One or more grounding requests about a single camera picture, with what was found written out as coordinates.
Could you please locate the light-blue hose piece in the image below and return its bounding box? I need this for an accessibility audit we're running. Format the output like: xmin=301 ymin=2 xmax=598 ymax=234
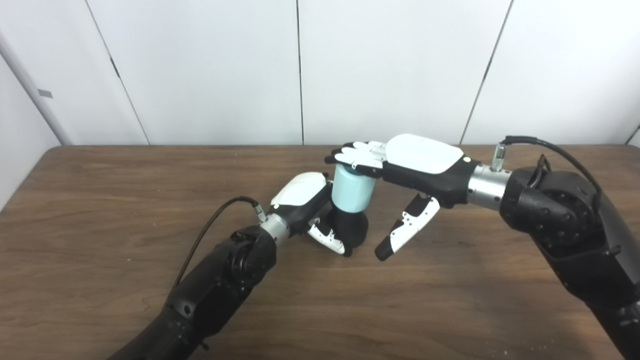
xmin=331 ymin=163 xmax=377 ymax=214

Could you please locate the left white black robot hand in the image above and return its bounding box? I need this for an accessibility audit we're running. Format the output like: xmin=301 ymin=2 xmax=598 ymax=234
xmin=270 ymin=171 xmax=353 ymax=258

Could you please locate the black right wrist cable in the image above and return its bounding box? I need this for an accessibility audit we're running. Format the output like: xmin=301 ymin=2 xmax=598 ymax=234
xmin=492 ymin=135 xmax=603 ymax=211

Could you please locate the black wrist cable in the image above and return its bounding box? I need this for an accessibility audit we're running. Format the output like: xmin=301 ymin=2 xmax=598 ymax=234
xmin=174 ymin=196 xmax=268 ymax=287
xmin=492 ymin=135 xmax=603 ymax=211

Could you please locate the black flared nozzle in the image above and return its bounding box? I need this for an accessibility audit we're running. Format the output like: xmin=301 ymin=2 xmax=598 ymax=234
xmin=320 ymin=207 xmax=370 ymax=253

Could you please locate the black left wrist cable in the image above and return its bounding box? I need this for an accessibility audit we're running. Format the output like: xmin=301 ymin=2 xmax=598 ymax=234
xmin=174 ymin=196 xmax=268 ymax=287

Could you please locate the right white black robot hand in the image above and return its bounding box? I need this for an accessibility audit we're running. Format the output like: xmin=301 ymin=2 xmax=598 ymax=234
xmin=324 ymin=133 xmax=481 ymax=262

